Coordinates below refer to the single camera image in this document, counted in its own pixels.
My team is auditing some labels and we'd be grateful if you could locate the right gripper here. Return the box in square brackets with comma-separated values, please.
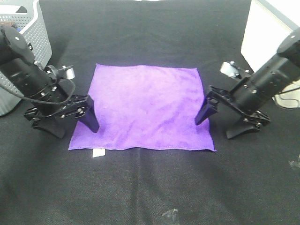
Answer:
[195, 86, 270, 139]

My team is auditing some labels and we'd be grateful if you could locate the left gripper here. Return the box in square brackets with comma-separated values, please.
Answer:
[23, 79, 99, 138]

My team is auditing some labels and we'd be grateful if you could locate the purple microfiber towel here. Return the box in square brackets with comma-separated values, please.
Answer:
[69, 64, 215, 151]

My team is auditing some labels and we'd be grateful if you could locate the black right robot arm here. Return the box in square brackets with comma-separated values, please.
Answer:
[195, 29, 300, 139]

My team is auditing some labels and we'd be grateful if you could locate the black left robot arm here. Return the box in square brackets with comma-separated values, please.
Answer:
[0, 24, 99, 138]

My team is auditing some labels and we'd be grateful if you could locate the white towel label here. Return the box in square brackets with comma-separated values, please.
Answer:
[92, 148, 105, 158]

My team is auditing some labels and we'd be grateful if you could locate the black table cloth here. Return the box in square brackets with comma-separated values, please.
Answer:
[0, 0, 300, 225]

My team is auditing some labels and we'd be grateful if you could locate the clear tape strip right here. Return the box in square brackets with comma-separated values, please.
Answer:
[289, 155, 300, 171]

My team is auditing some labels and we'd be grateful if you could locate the clear tape strip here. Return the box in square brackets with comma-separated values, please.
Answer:
[289, 155, 300, 171]
[161, 209, 179, 224]

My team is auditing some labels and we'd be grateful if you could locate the white box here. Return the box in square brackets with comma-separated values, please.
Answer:
[240, 0, 300, 72]

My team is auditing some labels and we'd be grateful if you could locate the grey perforated basket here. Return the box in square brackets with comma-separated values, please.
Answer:
[0, 0, 52, 116]

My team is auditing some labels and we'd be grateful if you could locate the clear tape strip left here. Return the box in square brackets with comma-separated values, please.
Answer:
[161, 209, 179, 224]

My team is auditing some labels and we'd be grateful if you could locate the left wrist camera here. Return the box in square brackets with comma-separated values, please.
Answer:
[45, 65, 75, 80]

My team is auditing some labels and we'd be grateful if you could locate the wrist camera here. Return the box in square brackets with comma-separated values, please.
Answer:
[219, 61, 251, 81]
[45, 65, 75, 80]

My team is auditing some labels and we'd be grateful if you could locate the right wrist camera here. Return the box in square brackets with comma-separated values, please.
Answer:
[219, 61, 251, 81]

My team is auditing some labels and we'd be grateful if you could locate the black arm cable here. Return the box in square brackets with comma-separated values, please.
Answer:
[0, 78, 77, 105]

